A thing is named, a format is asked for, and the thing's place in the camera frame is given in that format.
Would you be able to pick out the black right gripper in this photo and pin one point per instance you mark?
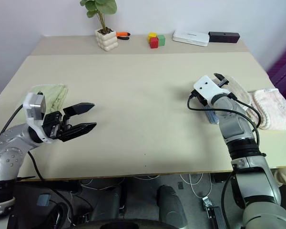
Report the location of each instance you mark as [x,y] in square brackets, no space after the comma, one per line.
[200,97]

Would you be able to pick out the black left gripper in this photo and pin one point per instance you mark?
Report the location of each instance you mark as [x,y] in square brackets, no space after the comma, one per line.
[53,124]

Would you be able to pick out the beige towel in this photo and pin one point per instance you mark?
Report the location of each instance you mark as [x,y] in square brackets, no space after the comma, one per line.
[238,89]

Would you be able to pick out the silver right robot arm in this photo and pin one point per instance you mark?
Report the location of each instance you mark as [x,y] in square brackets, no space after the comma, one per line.
[255,181]

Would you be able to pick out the green folded towel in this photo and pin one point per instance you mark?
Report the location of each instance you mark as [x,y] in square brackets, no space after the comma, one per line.
[54,94]

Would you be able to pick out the blue folded towel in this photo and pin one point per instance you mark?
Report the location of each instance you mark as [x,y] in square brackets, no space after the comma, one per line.
[211,117]

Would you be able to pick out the pink folded towel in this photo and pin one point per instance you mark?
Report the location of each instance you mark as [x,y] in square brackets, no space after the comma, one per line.
[274,109]

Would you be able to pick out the black rectangular box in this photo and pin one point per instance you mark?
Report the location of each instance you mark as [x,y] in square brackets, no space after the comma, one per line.
[224,37]

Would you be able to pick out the white flat box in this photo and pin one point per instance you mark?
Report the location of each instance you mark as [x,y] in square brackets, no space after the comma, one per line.
[190,38]

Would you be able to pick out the purple ribbed object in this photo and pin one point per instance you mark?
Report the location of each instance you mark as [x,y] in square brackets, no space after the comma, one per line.
[284,69]

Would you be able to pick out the red wooden block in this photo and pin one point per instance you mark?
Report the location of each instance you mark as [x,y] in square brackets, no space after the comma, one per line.
[154,43]

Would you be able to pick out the yellow wooden block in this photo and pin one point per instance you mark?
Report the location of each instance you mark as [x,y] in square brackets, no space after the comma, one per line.
[152,35]

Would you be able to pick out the white bubble plant pot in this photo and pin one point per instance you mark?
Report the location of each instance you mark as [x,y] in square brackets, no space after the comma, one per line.
[106,40]

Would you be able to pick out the black rounded leg cover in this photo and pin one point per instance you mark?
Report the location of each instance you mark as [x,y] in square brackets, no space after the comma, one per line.
[105,202]

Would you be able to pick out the small blue-grey box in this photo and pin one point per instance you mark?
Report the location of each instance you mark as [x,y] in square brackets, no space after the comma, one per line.
[43,200]

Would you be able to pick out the green leafy plant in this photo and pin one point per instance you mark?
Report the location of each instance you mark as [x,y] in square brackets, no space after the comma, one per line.
[100,6]

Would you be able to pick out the dark rounded leg cover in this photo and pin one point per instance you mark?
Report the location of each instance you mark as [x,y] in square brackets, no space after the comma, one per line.
[171,205]

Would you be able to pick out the black floor box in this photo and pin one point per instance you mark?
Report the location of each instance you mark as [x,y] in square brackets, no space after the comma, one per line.
[215,218]

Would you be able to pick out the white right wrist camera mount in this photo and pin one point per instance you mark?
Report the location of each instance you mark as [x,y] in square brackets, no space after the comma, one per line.
[208,89]

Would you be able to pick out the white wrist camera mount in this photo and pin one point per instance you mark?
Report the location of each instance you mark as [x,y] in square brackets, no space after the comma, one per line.
[28,100]
[208,89]

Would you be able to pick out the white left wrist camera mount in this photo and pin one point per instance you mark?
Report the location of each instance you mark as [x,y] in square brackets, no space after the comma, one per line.
[28,100]

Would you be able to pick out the small metal bracket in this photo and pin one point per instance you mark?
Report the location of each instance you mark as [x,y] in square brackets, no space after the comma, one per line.
[207,202]

